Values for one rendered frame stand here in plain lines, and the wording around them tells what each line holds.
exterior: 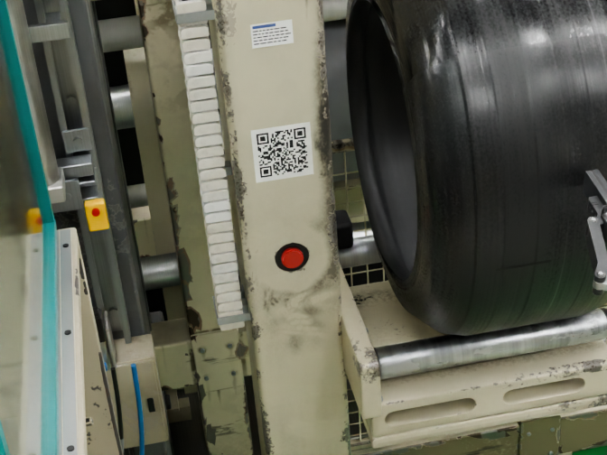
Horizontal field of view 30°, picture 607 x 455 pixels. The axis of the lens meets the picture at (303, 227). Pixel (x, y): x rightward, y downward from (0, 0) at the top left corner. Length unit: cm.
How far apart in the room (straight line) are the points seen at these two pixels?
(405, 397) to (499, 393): 13
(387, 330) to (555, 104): 60
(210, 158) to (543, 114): 42
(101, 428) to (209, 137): 38
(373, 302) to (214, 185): 49
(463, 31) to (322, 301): 45
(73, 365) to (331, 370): 66
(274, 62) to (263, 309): 36
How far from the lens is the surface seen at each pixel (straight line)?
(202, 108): 140
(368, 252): 179
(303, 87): 140
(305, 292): 155
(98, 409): 137
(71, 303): 112
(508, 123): 130
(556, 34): 135
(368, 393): 153
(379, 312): 183
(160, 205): 233
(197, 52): 137
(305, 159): 144
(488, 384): 160
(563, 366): 164
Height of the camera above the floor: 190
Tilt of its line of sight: 32 degrees down
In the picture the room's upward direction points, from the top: 5 degrees counter-clockwise
